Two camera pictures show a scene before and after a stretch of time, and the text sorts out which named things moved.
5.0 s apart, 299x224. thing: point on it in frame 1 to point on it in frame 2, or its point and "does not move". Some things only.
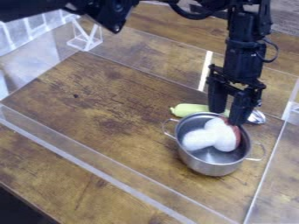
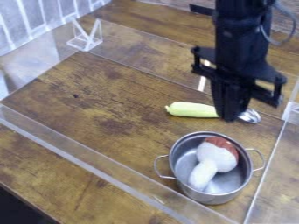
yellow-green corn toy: (181, 109) does not move
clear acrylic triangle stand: (82, 40) does not move
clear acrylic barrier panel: (57, 181) does not move
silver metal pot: (211, 161) to (177, 164)
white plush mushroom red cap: (219, 134) to (218, 156)
